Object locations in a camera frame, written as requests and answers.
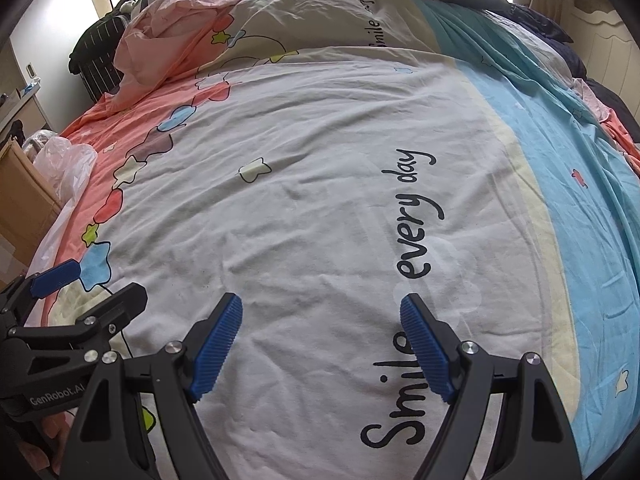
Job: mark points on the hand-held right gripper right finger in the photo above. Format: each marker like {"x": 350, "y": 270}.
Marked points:
{"x": 425, "y": 350}

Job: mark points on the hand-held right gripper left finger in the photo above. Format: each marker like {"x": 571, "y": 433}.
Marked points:
{"x": 217, "y": 345}

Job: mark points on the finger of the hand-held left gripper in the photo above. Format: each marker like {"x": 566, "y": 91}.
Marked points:
{"x": 100, "y": 315}
{"x": 55, "y": 277}

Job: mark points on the brown cardboard box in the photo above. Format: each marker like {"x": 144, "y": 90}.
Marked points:
{"x": 25, "y": 200}

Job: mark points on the white plastic bag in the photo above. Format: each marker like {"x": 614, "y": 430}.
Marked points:
{"x": 65, "y": 175}

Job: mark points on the white dressing desk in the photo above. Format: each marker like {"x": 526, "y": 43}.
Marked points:
{"x": 20, "y": 110}

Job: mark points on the printed cartoon bed sheet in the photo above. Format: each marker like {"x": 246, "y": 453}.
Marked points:
{"x": 325, "y": 185}

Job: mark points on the black striped suitcase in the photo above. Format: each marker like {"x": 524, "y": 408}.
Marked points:
{"x": 95, "y": 55}

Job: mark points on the pink quilt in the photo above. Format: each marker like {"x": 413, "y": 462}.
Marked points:
{"x": 165, "y": 35}

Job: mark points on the dark navy bedding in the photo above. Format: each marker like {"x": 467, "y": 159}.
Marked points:
{"x": 540, "y": 30}

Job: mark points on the cream carved headboard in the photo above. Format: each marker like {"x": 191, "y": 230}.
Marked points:
{"x": 590, "y": 25}

